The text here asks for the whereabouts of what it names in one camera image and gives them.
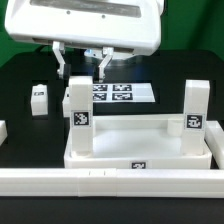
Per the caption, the white front fence rail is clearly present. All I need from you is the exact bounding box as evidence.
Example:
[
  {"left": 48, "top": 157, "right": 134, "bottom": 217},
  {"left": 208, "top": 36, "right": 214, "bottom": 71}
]
[{"left": 0, "top": 168, "right": 224, "bottom": 198}]

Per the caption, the white left fence block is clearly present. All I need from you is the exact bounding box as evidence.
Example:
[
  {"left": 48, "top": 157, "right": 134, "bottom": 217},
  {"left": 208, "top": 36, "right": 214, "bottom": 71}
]
[{"left": 0, "top": 120, "right": 7, "bottom": 146}]

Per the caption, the white right fence block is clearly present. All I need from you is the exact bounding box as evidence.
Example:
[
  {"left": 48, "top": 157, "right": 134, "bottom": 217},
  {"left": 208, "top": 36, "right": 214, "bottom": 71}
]
[{"left": 205, "top": 121, "right": 224, "bottom": 170}]

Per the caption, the white fence block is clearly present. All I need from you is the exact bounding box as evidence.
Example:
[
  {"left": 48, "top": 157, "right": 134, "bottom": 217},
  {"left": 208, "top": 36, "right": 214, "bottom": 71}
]
[
  {"left": 205, "top": 121, "right": 224, "bottom": 170},
  {"left": 0, "top": 120, "right": 7, "bottom": 146}
]

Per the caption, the white marker base plate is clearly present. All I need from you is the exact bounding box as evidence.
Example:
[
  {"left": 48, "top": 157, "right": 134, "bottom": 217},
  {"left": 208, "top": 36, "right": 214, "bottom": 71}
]
[{"left": 93, "top": 83, "right": 155, "bottom": 103}]

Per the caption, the white desk top tray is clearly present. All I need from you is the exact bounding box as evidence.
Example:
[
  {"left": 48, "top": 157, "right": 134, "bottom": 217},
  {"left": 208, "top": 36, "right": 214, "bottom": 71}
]
[{"left": 64, "top": 114, "right": 212, "bottom": 169}]

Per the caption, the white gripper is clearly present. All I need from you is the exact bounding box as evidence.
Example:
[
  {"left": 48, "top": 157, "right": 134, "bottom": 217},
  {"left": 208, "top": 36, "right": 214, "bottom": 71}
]
[{"left": 5, "top": 0, "right": 164, "bottom": 83}]

